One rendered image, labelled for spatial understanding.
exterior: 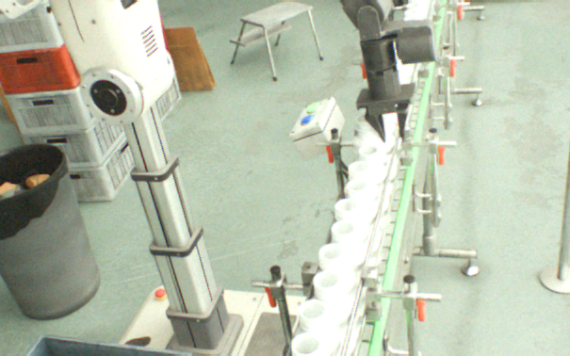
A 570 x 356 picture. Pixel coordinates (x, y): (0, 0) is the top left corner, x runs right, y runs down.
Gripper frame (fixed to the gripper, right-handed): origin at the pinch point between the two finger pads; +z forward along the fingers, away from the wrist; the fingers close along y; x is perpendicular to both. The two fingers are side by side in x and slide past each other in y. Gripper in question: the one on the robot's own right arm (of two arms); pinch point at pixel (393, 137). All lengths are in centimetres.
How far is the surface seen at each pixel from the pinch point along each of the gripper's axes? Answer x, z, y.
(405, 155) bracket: 11.4, 10.9, -0.5
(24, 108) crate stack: 132, 38, -210
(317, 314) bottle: -45.0, 1.3, -4.9
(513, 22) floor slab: 385, 119, 26
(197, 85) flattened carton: 275, 93, -190
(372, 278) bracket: -34.5, 4.3, 0.5
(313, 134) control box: 11.9, 4.1, -19.6
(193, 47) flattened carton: 269, 63, -181
